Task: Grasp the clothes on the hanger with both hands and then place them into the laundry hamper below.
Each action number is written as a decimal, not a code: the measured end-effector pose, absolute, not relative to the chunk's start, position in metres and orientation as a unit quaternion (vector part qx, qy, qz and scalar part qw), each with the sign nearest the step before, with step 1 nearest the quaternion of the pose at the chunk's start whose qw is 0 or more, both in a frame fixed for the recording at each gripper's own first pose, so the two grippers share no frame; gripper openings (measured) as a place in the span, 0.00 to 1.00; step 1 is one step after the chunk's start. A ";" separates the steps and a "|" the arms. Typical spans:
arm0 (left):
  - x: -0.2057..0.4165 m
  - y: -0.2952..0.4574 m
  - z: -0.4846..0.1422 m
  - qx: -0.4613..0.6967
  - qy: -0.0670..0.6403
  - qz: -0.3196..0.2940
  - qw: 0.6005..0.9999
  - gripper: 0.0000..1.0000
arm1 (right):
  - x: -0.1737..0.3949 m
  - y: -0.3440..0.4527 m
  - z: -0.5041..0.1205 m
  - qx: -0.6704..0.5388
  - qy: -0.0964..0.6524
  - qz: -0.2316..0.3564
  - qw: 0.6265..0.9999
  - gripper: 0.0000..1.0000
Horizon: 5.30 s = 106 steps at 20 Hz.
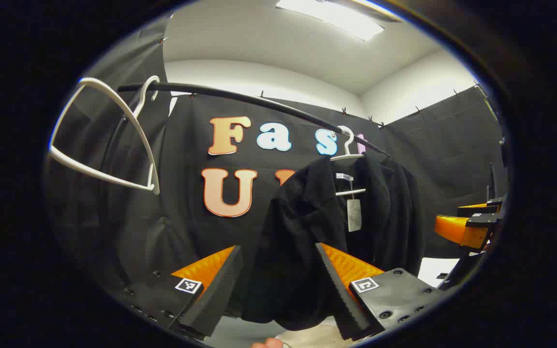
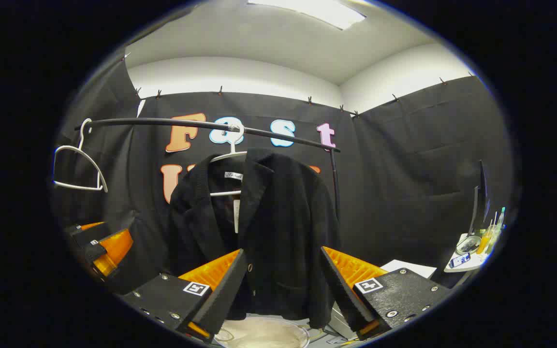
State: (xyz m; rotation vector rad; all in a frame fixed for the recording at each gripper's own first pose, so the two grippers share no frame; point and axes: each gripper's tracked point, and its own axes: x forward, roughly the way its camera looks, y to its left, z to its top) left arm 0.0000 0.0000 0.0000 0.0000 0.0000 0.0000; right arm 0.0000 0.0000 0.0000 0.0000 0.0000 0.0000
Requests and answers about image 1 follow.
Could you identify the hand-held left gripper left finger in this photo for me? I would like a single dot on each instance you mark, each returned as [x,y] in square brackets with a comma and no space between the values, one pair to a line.
[220,290]

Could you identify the black backdrop cloth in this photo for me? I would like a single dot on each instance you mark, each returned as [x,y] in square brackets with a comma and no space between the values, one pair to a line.
[186,232]

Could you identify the black knit cardigan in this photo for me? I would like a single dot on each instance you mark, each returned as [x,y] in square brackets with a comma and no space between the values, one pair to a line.
[298,232]

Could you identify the white plastic clothes hanger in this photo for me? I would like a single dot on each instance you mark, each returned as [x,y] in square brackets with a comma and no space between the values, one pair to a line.
[351,192]
[99,170]

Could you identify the row of backdrop clips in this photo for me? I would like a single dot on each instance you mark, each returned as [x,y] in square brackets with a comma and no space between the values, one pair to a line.
[344,111]

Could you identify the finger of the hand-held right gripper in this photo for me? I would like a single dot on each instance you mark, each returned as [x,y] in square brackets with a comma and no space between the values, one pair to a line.
[472,210]
[457,231]

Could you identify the white paper hang tag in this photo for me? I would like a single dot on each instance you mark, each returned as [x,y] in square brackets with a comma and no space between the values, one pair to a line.
[354,215]

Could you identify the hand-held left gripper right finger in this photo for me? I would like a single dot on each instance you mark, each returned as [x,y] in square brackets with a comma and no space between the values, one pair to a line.
[336,299]

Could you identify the ceiling light panel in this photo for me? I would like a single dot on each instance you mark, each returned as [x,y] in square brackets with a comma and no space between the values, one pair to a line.
[336,17]

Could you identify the black metal bar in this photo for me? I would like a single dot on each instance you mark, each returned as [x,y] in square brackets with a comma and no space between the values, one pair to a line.
[460,271]

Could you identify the black clothes rack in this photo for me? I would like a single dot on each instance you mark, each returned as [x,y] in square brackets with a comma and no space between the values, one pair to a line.
[177,86]

